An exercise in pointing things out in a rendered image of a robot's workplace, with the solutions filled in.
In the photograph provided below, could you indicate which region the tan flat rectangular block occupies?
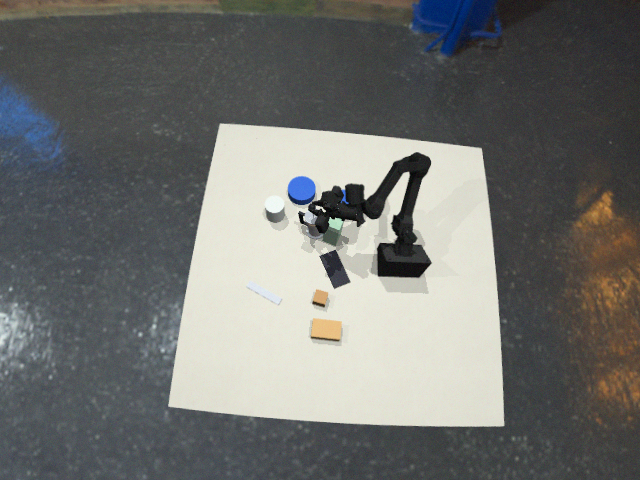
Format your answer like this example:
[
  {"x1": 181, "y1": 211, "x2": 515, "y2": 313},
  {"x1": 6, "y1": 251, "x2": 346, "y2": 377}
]
[{"x1": 311, "y1": 318, "x2": 342, "y2": 341}]

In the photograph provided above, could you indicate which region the white cylinder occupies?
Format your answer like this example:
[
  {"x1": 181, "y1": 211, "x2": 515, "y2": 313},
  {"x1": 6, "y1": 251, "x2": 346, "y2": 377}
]
[{"x1": 265, "y1": 195, "x2": 285, "y2": 223}]

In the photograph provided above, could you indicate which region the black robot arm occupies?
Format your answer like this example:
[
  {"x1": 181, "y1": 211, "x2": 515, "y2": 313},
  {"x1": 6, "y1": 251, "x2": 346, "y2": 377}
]
[{"x1": 320, "y1": 152, "x2": 431, "y2": 257}]

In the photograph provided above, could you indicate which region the small tan block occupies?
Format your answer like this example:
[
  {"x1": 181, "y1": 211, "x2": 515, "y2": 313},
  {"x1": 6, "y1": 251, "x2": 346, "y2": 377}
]
[{"x1": 312, "y1": 289, "x2": 328, "y2": 308}]

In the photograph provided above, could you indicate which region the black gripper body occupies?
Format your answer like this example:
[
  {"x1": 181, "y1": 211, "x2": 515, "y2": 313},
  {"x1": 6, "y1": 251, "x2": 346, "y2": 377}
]
[{"x1": 315, "y1": 185, "x2": 347, "y2": 233}]

